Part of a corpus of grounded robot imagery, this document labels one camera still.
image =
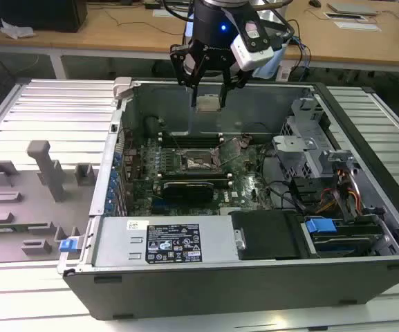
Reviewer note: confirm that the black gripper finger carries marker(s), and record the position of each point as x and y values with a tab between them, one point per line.
194	95
223	95

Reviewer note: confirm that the silver CPU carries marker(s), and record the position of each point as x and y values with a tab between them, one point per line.
209	103

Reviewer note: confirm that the metal locking lever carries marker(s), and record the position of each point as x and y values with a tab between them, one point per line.
178	147

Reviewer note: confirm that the black RAM slot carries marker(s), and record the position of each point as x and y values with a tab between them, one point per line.
199	144
199	135
222	183
199	138
192	175
199	141

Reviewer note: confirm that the CPU socket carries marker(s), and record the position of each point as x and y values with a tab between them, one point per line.
195	164

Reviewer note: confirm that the blue expansion slot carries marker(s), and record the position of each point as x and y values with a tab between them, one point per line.
157	207

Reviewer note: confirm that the round coin battery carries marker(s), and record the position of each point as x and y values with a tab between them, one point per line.
246	141

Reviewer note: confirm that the grey case latch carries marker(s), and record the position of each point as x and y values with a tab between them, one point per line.
122	86

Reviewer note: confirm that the grey metal drive cage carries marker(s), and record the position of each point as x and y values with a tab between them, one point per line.
294	152

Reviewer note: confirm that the green motherboard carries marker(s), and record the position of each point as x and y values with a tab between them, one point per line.
244	186

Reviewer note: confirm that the wooden desk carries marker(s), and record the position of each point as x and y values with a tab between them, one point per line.
116	34

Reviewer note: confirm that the black graphics card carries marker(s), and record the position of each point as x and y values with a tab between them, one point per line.
188	193

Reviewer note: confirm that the blue card clip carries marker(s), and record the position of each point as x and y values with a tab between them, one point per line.
111	197
117	158
114	178
110	207

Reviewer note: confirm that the black mouse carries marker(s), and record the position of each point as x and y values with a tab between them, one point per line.
314	3

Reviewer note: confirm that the silver laptop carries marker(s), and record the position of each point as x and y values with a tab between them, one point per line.
353	7

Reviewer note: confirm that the black plastic shroud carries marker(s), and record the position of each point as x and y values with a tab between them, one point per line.
268	235

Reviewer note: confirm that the silver power supply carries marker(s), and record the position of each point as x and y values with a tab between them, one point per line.
123	242

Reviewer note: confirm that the hard disk in blue carrier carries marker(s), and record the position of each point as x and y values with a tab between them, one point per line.
320	226

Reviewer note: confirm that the black box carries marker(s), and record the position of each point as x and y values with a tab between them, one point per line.
29	14

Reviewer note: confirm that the crumpled white paper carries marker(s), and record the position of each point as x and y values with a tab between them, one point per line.
16	29

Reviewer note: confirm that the black PC case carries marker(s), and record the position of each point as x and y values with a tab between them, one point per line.
220	290

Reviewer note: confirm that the blue plastic latch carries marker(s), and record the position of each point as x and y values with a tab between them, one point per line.
66	245

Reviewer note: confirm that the grey parts rack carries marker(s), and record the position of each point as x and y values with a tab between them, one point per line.
19	204

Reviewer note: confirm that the green RAM stick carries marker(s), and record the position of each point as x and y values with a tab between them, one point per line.
2	227

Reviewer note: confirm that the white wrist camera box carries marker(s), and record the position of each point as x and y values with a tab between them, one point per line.
251	55

